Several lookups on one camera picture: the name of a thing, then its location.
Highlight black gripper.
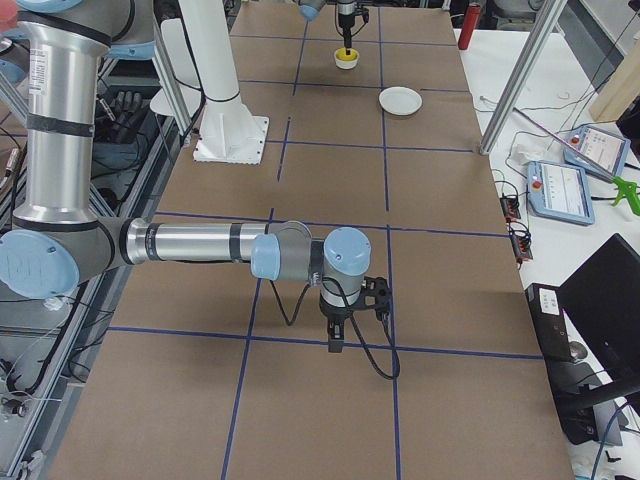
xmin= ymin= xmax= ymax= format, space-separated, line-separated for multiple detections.
xmin=335 ymin=0 xmax=369 ymax=56
xmin=320 ymin=276 xmax=390 ymax=353

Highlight yellow lemon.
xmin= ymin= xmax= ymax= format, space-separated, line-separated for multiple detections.
xmin=336 ymin=48 xmax=358 ymax=61

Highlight white bowl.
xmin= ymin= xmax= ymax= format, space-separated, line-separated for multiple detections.
xmin=334 ymin=49 xmax=359 ymax=70

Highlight white plate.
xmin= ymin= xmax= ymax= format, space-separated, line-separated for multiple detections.
xmin=378 ymin=86 xmax=423 ymax=116

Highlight red cylinder tube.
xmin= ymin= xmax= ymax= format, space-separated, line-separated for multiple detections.
xmin=457 ymin=2 xmax=482 ymax=51

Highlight brown paper table cover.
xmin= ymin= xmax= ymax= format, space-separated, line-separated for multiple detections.
xmin=49 ymin=2 xmax=572 ymax=479

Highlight near orange connector board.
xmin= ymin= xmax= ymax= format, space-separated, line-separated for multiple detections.
xmin=507 ymin=220 xmax=533 ymax=265

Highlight orange connector board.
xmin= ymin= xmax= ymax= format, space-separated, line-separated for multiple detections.
xmin=507 ymin=220 xmax=533 ymax=265
xmin=494 ymin=180 xmax=522 ymax=223

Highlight far orange connector board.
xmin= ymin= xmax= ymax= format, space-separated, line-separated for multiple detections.
xmin=494 ymin=180 xmax=522 ymax=223

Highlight black computer case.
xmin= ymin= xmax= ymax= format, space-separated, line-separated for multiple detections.
xmin=525 ymin=283 xmax=623 ymax=446

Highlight near teach pendant tablet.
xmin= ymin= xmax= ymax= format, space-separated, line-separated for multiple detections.
xmin=527 ymin=161 xmax=595 ymax=226

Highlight teach pendant tablet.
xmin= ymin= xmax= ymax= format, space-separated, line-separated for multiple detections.
xmin=527 ymin=161 xmax=595 ymax=226
xmin=562 ymin=124 xmax=632 ymax=180

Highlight black monitor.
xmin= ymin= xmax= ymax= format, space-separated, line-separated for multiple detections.
xmin=559 ymin=233 xmax=639 ymax=379

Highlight wooden plank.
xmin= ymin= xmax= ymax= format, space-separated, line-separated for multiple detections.
xmin=589 ymin=39 xmax=640 ymax=122

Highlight far teach pendant tablet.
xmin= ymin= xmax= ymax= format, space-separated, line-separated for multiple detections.
xmin=562 ymin=124 xmax=632 ymax=180

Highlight metal stand green clip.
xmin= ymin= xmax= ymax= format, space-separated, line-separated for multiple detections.
xmin=512 ymin=107 xmax=640 ymax=217

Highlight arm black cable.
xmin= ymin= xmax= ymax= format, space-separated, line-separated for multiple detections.
xmin=268 ymin=279 xmax=401 ymax=381

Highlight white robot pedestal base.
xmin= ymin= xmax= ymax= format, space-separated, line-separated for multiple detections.
xmin=161 ymin=1 xmax=269 ymax=164

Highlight aluminium frame post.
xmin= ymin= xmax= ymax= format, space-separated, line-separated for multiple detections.
xmin=479 ymin=0 xmax=567 ymax=155

